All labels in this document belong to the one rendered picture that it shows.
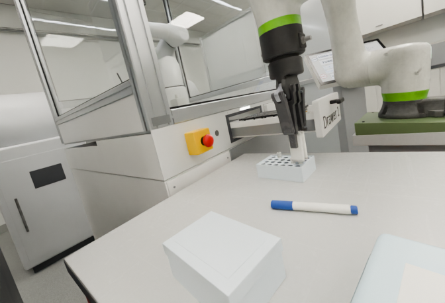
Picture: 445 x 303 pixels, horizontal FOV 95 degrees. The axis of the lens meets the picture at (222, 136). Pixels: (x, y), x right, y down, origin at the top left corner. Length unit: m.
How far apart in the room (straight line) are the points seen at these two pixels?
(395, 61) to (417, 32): 3.43
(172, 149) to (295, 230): 0.39
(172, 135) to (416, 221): 0.54
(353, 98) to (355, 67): 0.79
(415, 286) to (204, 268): 0.18
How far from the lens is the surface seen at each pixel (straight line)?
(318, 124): 0.65
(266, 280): 0.27
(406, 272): 0.26
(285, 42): 0.47
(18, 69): 3.89
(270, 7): 0.49
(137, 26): 0.65
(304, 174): 0.52
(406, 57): 0.93
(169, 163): 0.61
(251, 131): 0.76
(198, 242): 0.29
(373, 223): 0.39
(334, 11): 0.92
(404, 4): 4.06
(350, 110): 1.73
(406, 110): 0.94
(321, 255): 0.33
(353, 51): 0.95
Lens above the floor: 0.97
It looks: 9 degrees down
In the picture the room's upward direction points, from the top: 12 degrees counter-clockwise
